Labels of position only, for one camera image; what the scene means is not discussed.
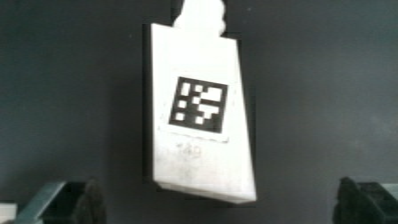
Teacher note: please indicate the white stool leg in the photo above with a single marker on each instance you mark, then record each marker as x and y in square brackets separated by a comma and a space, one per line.
[201, 147]

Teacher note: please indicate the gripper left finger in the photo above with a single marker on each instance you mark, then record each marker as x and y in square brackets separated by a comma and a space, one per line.
[68, 203]

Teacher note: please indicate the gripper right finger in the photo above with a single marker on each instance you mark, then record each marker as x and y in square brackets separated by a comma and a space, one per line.
[366, 203]

